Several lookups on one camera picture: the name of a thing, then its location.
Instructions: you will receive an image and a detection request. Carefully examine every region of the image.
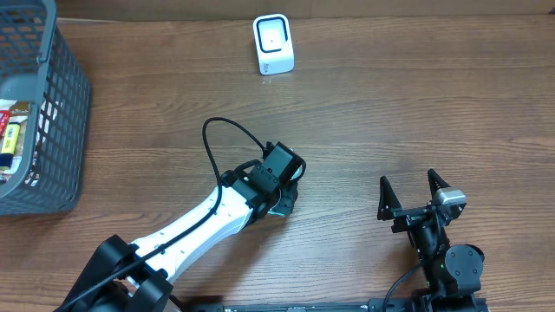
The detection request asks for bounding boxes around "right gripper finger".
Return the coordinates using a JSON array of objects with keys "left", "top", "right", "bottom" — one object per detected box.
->
[
  {"left": 428, "top": 168, "right": 450, "bottom": 198},
  {"left": 377, "top": 176, "right": 402, "bottom": 221}
]

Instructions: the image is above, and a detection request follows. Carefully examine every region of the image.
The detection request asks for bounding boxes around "teal snack packet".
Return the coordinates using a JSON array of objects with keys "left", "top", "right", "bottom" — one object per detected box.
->
[{"left": 267, "top": 210, "right": 285, "bottom": 217}]

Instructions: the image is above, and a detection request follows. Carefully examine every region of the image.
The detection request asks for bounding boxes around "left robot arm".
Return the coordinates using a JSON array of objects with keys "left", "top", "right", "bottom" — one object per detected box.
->
[{"left": 59, "top": 160, "right": 306, "bottom": 311}]

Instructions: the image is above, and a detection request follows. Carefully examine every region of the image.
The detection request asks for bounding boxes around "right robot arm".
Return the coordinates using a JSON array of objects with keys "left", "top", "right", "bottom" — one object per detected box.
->
[{"left": 369, "top": 169, "right": 488, "bottom": 312}]

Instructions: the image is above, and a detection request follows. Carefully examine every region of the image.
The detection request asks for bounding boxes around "white barcode scanner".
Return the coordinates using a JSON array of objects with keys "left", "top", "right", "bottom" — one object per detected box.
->
[{"left": 252, "top": 14, "right": 295, "bottom": 75}]

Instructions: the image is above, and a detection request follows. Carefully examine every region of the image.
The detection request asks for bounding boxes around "yellow black item in basket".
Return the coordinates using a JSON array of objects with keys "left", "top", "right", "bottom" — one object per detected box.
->
[{"left": 0, "top": 122, "right": 21, "bottom": 170}]

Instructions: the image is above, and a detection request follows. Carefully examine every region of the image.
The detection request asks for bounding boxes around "red item in basket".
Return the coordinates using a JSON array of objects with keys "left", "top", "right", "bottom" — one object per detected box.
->
[{"left": 0, "top": 110, "right": 10, "bottom": 137}]

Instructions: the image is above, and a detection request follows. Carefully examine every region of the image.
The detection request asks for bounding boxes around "grey plastic mesh basket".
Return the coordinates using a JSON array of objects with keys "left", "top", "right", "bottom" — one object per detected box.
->
[{"left": 1, "top": 0, "right": 92, "bottom": 215}]

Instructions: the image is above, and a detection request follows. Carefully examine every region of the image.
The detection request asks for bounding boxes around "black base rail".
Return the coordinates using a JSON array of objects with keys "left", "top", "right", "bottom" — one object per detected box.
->
[{"left": 182, "top": 297, "right": 489, "bottom": 312}]

